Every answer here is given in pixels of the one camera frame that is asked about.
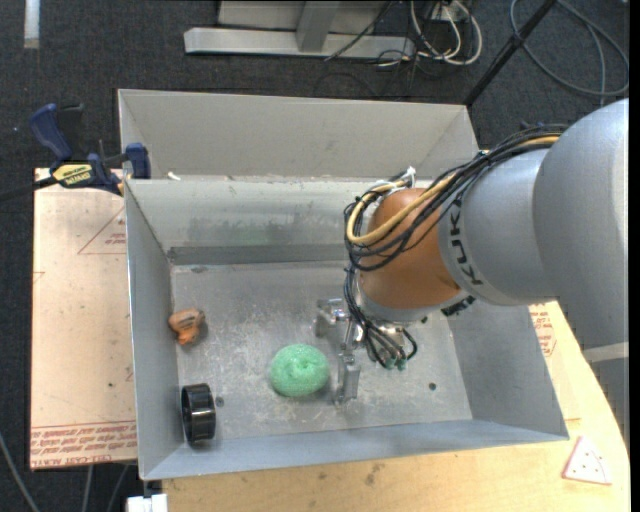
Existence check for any white triangular pad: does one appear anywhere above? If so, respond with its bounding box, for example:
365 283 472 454
561 435 614 487

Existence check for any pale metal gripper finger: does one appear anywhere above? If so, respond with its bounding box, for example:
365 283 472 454
332 352 362 407
313 297 350 340

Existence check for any grey metal bin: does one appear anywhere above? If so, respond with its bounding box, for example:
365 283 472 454
117 88 570 482

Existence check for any green mesh scrubber ball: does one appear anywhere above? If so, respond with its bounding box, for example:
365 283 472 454
268 342 332 399

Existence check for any brown cardboard board red print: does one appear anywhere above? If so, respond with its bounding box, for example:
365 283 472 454
29 167 584 472

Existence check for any black ring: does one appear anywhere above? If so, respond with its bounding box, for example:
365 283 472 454
180 382 218 445

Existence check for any orange toy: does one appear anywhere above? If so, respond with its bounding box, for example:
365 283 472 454
167 307 209 347

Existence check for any black cylinder on white bracket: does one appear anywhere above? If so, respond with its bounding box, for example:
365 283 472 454
441 295 477 318

